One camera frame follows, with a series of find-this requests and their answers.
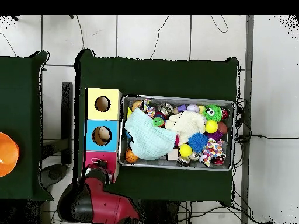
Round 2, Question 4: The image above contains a small orange basketball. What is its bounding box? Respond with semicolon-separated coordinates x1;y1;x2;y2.
125;149;139;164

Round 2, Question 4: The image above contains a shallow wire mesh bin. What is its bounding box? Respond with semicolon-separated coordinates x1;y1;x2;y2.
118;94;236;172

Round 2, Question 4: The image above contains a green spiky googly-eyed ball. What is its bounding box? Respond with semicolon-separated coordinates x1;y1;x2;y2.
202;104;223;123

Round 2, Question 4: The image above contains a yellow ball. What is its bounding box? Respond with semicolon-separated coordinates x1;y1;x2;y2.
179;143;193;158
204;120;218;134

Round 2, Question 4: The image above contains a cream waffle cloth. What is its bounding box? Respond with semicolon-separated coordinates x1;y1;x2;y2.
164;110;206;146

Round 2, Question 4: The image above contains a black power cable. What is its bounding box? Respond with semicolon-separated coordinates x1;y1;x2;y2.
235;134;299;141

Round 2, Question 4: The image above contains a spiky multicolour caterpillar toy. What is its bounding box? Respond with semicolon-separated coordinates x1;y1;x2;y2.
151;111;168;128

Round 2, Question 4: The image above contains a mint waffle cloth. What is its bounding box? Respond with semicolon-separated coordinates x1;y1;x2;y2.
124;107;178;161

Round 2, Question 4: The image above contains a colourful patterned cloth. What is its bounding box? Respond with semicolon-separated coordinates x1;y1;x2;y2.
201;138;226;167
139;98;157;118

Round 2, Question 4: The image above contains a dark green table cloth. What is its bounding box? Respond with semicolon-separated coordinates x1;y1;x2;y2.
0;50;54;202
73;48;239;207

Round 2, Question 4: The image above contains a wooden box with three holes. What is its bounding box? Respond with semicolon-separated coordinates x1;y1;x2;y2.
82;87;123;183

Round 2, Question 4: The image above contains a thin black cable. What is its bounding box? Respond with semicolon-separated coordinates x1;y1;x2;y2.
210;15;229;33
75;15;85;50
149;15;170;60

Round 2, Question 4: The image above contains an orange plastic bowl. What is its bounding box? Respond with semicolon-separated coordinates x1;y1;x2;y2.
0;132;20;178

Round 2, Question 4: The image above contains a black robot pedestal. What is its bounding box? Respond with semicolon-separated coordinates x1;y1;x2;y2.
142;199;181;224

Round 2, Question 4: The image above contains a blue spiky ball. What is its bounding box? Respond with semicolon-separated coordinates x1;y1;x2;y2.
187;132;209;153

